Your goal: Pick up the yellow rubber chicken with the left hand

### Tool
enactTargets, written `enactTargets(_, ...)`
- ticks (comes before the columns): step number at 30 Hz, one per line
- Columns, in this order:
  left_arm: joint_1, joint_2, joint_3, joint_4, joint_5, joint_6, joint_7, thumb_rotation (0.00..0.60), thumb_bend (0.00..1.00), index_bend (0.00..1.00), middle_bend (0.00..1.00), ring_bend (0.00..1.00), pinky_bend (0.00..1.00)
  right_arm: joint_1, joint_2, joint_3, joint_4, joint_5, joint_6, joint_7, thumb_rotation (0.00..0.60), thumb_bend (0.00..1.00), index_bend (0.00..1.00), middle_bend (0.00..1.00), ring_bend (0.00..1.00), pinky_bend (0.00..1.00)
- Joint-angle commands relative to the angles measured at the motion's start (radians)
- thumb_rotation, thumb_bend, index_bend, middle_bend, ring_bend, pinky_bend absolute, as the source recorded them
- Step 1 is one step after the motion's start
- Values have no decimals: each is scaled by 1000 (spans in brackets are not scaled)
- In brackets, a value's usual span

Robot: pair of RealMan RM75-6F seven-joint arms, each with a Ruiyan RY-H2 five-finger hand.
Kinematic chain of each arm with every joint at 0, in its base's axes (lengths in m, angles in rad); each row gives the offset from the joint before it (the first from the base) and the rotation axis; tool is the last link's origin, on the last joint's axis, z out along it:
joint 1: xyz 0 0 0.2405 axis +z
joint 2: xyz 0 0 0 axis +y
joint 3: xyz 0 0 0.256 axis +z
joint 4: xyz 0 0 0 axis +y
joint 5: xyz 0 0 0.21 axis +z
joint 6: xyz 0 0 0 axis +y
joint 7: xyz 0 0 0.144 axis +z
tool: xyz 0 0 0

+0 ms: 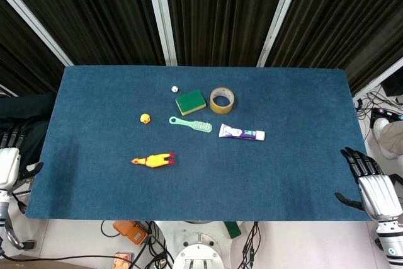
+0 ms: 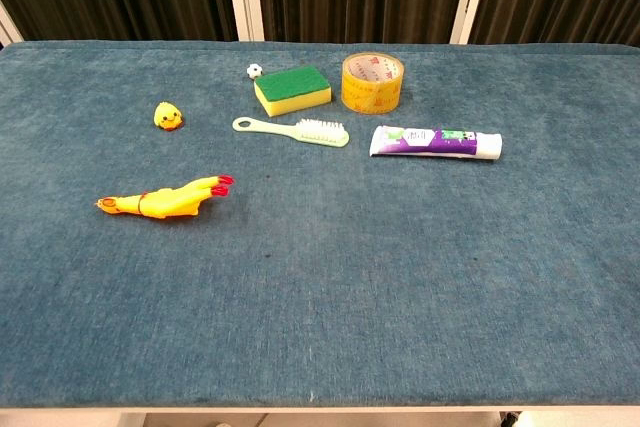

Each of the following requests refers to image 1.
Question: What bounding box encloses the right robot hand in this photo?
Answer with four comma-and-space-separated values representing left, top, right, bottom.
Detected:
334, 146, 403, 222

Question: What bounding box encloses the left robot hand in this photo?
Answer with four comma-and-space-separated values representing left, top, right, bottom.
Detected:
0, 123, 45, 200

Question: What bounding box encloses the yellow rubber chicken toy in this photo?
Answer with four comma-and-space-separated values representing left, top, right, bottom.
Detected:
130, 152, 176, 168

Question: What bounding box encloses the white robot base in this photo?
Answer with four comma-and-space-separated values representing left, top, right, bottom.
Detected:
154, 220, 243, 269

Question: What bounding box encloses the white shoe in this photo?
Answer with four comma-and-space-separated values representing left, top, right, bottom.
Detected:
373, 117, 398, 160

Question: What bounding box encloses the beige trouser leg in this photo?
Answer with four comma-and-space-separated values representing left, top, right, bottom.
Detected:
380, 121, 403, 156

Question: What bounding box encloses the black device with lights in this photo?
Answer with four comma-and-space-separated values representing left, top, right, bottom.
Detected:
370, 107, 403, 125

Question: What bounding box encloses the orange control box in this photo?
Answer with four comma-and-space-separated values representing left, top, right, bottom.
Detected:
112, 220, 149, 246

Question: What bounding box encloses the purple white toothpaste tube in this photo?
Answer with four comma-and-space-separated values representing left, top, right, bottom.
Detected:
219, 123, 266, 141

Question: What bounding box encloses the orange printed box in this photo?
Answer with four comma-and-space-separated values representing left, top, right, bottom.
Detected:
113, 251, 135, 269

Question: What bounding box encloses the blue table mat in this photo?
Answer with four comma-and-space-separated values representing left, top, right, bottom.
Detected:
25, 66, 375, 222

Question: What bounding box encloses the brown packing tape roll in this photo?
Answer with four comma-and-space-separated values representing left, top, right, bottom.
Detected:
209, 86, 236, 114

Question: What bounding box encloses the mint green hairbrush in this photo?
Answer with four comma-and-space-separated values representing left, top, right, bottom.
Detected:
168, 116, 213, 134

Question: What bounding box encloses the green yellow sponge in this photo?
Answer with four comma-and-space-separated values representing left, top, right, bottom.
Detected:
175, 89, 207, 117

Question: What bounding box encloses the black cable bundle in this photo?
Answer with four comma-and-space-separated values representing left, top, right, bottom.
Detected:
354, 91, 403, 118

